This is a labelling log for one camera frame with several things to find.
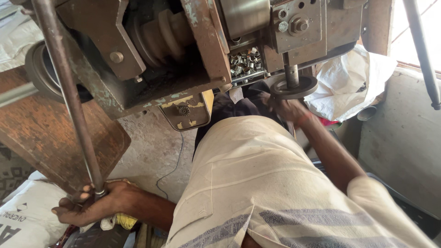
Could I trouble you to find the grey patterned mat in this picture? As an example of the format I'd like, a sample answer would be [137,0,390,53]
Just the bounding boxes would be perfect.
[0,145,36,201]

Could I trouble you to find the white printed sack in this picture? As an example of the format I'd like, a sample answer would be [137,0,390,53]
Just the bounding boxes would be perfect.
[0,170,69,248]

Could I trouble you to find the person's right hand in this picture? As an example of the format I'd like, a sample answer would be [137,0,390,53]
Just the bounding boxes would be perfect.
[267,94,313,127]

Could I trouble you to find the grey metal bar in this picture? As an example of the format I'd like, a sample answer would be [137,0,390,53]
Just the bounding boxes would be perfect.
[0,83,39,108]

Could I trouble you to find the pile of small metal rings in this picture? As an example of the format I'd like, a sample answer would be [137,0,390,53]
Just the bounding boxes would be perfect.
[228,46,264,77]

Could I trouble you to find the short metal pipe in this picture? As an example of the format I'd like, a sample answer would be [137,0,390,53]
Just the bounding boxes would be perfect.
[357,105,378,122]

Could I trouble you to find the yellow cloth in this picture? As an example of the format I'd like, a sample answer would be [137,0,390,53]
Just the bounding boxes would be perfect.
[115,213,138,231]

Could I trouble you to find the crumpled white woven sack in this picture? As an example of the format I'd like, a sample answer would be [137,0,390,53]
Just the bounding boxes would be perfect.
[304,45,398,123]

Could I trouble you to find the dusty white plastic sack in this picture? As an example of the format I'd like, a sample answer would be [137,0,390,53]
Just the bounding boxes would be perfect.
[0,7,45,73]

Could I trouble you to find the large worn metal press machine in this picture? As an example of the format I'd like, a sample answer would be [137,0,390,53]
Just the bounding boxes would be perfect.
[10,0,395,121]

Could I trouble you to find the thin blue wire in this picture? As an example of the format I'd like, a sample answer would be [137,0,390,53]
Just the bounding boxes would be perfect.
[155,131,185,200]

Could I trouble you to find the grey pulley wheel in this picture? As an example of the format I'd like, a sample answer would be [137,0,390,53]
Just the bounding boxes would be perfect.
[24,41,93,104]

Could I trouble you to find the dark metal rod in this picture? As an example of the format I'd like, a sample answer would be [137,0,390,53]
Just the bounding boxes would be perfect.
[402,0,441,111]

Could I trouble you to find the yellow chipped metal box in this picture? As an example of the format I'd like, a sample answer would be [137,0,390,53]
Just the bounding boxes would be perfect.
[158,90,215,132]

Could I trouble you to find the long metal lever rod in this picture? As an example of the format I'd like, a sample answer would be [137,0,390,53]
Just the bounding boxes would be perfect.
[31,0,107,197]

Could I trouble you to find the round dark metal handwheel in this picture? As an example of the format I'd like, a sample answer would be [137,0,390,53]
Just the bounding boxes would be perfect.
[270,75,319,100]

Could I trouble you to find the cream striped shirt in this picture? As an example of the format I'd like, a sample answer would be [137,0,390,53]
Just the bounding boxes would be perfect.
[165,115,439,248]

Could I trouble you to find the dark trousers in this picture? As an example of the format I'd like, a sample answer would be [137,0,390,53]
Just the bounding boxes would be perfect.
[193,81,286,160]

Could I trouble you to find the person's left hand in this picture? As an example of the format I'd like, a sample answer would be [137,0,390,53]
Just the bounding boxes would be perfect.
[52,181,136,228]

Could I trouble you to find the rusty brown wooden board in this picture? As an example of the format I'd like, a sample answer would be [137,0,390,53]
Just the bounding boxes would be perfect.
[0,65,132,195]

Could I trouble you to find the red cloth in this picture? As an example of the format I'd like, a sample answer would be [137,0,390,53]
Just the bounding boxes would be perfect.
[319,116,342,127]

